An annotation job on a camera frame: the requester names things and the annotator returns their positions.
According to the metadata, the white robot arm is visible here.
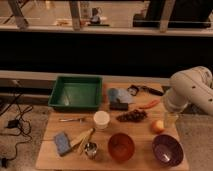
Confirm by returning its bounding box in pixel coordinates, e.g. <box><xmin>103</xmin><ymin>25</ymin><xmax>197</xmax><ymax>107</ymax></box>
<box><xmin>162</xmin><ymin>66</ymin><xmax>213</xmax><ymax>128</ymax></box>

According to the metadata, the white paper cup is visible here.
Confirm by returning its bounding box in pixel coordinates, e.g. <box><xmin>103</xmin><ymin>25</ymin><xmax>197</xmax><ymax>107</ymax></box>
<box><xmin>93</xmin><ymin>111</ymin><xmax>110</xmax><ymax>130</ymax></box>

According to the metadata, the small metal cup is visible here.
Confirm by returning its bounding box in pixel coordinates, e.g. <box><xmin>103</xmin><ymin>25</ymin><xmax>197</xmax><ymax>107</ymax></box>
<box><xmin>84</xmin><ymin>142</ymin><xmax>98</xmax><ymax>159</ymax></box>

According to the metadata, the yellow orange apple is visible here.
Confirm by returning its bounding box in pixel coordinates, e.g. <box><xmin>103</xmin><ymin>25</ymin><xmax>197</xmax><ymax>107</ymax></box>
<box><xmin>151</xmin><ymin>120</ymin><xmax>165</xmax><ymax>134</ymax></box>

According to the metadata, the purple plastic bowl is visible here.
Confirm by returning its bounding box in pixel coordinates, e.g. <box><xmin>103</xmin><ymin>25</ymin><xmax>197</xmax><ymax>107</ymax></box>
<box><xmin>152</xmin><ymin>134</ymin><xmax>184</xmax><ymax>167</ymax></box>

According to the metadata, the dark grape bunch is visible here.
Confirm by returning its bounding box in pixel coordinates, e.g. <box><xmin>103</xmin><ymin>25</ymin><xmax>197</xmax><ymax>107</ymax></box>
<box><xmin>116</xmin><ymin>110</ymin><xmax>147</xmax><ymax>122</ymax></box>

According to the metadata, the wooden board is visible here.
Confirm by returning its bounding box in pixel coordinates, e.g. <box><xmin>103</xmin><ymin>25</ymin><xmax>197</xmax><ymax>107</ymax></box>
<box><xmin>36</xmin><ymin>83</ymin><xmax>189</xmax><ymax>171</ymax></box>

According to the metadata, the blue cloth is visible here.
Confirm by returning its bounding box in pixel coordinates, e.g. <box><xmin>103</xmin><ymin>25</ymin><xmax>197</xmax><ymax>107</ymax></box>
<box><xmin>107</xmin><ymin>88</ymin><xmax>133</xmax><ymax>104</ymax></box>

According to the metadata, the orange plastic bowl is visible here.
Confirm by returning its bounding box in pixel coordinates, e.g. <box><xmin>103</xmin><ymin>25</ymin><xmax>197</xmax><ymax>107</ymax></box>
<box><xmin>108</xmin><ymin>133</ymin><xmax>135</xmax><ymax>163</ymax></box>

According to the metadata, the black block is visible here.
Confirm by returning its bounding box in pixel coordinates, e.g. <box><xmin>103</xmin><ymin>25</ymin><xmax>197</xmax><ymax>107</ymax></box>
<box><xmin>109</xmin><ymin>102</ymin><xmax>129</xmax><ymax>111</ymax></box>

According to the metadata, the silver fork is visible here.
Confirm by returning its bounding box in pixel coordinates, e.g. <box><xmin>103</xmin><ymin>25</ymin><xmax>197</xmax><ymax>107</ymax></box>
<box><xmin>59</xmin><ymin>117</ymin><xmax>85</xmax><ymax>122</ymax></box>

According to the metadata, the green plastic tray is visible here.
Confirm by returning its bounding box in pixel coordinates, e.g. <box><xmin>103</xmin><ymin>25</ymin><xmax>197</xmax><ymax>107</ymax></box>
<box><xmin>48</xmin><ymin>76</ymin><xmax>102</xmax><ymax>111</ymax></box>

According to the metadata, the blue sponge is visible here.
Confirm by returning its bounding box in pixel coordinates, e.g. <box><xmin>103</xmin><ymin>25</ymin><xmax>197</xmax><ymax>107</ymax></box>
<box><xmin>54</xmin><ymin>132</ymin><xmax>71</xmax><ymax>156</ymax></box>

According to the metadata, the black power cable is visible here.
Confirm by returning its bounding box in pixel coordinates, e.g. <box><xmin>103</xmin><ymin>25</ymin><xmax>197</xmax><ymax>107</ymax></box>
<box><xmin>0</xmin><ymin>93</ymin><xmax>34</xmax><ymax>168</ymax></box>

